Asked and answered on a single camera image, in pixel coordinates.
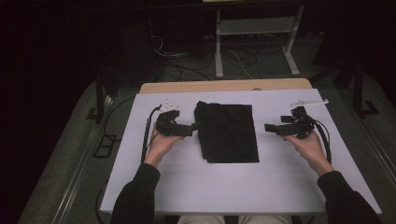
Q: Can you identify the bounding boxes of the black floor frame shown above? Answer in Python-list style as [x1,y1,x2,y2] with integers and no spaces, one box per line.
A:
[92,133,119,159]

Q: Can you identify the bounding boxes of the black metal post stand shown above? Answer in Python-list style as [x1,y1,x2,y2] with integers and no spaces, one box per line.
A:
[85,74,113,124]

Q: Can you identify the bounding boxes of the black metal stand with foot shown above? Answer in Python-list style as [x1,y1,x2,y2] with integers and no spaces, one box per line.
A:
[351,60,380,119]

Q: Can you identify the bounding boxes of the white floor cable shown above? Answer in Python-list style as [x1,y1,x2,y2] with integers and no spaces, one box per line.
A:
[225,48,254,79]

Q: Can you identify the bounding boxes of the white foam board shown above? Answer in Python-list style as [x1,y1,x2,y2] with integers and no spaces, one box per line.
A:
[100,88,383,217]

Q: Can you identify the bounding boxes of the hand-held gripper black cable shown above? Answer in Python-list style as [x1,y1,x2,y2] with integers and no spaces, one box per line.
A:
[140,105,163,165]
[306,115,332,164]

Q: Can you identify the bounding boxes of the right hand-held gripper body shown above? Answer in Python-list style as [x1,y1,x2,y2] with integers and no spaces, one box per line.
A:
[283,99,330,140]

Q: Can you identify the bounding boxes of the person's left hand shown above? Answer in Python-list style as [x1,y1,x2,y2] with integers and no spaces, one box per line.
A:
[143,122,185,169]

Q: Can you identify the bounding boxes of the long black floor cable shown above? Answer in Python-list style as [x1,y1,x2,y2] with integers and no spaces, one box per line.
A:
[95,94,136,224]

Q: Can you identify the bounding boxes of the right hand-held gripper black cable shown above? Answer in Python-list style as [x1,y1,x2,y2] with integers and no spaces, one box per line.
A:
[306,115,332,164]

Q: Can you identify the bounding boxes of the person's right hand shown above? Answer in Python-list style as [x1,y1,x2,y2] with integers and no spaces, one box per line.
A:
[283,132,334,177]

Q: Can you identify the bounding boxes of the black pants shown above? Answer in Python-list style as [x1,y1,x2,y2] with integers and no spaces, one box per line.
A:
[193,100,261,164]

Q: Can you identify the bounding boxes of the wooden table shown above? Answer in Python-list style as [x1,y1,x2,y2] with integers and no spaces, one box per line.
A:
[138,77,313,95]

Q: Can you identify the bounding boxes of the white metal stand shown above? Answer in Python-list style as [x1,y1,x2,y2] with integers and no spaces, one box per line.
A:
[214,4,305,78]

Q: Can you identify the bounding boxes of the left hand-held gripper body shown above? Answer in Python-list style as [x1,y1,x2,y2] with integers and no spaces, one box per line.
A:
[156,98,181,137]

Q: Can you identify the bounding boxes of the left hand-held gripper black cable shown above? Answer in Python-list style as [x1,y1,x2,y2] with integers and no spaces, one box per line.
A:
[140,105,163,165]

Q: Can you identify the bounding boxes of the tangle of black floor cables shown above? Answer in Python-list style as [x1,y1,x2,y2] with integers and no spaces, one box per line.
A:
[150,34,260,82]

